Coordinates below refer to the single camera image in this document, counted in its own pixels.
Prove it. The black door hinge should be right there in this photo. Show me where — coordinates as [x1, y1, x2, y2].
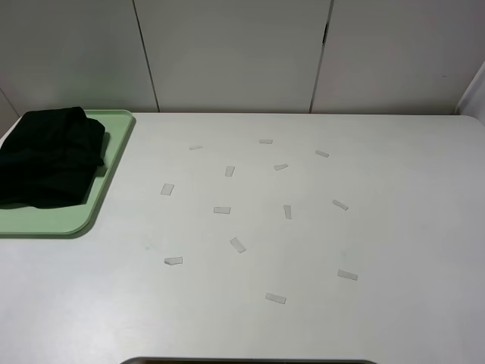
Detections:
[322, 22, 329, 45]

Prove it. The black short sleeve shirt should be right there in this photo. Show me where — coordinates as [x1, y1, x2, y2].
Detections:
[1, 107, 106, 209]

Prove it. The clear tape piece front left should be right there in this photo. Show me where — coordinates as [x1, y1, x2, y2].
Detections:
[164, 256, 183, 265]

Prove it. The clear tape piece front centre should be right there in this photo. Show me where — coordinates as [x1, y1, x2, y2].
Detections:
[265, 293, 286, 305]

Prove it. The clear tape piece lower centre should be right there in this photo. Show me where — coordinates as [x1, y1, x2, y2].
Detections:
[230, 237, 246, 253]

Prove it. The clear tape piece middle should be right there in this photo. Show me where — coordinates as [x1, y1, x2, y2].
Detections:
[225, 166, 235, 177]

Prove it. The clear tape piece front right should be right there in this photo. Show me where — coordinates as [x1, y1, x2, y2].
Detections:
[337, 269, 358, 281]

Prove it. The light green plastic tray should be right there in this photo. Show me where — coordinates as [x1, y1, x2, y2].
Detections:
[1, 110, 135, 238]

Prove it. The clear tape piece centre left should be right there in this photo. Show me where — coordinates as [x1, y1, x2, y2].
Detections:
[214, 206, 231, 215]

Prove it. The clear tape piece rear right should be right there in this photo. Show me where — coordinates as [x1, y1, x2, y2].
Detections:
[315, 150, 329, 158]

